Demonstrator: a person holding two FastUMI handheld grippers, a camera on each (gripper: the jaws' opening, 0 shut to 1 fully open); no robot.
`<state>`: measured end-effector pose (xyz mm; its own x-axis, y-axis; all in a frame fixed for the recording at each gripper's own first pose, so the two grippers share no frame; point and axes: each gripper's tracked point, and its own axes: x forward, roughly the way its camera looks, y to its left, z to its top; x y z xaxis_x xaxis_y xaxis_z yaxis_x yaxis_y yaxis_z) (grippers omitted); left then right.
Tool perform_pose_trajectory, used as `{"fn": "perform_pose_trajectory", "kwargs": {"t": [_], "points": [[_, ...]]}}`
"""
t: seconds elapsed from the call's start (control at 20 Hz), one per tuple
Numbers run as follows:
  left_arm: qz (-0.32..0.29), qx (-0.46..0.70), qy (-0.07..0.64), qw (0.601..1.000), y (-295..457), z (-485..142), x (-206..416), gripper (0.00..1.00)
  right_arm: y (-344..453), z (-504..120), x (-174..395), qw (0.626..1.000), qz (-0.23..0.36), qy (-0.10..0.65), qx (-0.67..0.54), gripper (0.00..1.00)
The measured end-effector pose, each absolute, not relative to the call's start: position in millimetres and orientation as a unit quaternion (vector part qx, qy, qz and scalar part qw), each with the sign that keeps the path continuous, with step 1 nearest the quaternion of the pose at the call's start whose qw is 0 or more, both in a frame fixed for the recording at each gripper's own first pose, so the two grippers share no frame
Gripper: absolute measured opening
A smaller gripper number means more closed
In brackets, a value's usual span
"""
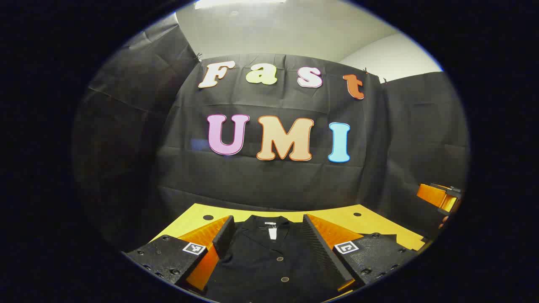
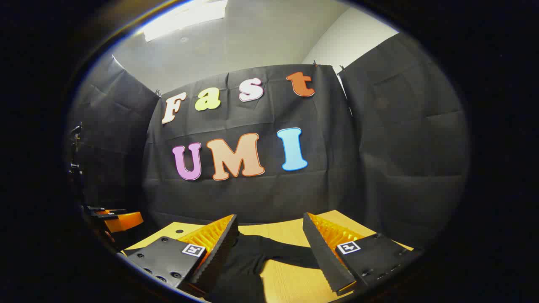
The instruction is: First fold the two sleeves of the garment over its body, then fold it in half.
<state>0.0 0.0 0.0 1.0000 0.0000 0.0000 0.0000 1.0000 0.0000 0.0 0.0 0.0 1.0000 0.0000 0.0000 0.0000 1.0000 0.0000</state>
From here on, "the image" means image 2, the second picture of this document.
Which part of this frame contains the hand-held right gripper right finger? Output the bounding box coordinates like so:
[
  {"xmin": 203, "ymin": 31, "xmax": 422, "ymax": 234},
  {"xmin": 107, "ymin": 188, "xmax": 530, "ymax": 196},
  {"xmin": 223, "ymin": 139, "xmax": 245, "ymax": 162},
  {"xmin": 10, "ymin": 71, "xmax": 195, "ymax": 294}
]
[{"xmin": 302, "ymin": 213, "xmax": 422, "ymax": 295}]

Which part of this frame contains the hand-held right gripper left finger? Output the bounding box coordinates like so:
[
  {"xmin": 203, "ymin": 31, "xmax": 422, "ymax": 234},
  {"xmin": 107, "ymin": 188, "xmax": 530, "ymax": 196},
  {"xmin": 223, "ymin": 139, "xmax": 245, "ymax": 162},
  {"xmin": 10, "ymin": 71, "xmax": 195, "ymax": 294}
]
[{"xmin": 120, "ymin": 214, "xmax": 240, "ymax": 297}]

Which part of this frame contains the black jacket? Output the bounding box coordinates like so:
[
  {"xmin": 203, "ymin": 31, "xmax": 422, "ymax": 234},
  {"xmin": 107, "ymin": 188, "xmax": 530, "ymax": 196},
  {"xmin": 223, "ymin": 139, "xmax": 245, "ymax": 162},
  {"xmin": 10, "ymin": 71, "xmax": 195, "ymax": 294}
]
[{"xmin": 206, "ymin": 234, "xmax": 323, "ymax": 303}]

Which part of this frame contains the black backdrop cloth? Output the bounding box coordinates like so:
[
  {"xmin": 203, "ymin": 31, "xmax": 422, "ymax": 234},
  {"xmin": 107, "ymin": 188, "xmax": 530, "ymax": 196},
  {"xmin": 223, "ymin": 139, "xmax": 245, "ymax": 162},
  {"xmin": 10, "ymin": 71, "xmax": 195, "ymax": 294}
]
[{"xmin": 67, "ymin": 32, "xmax": 470, "ymax": 249}]

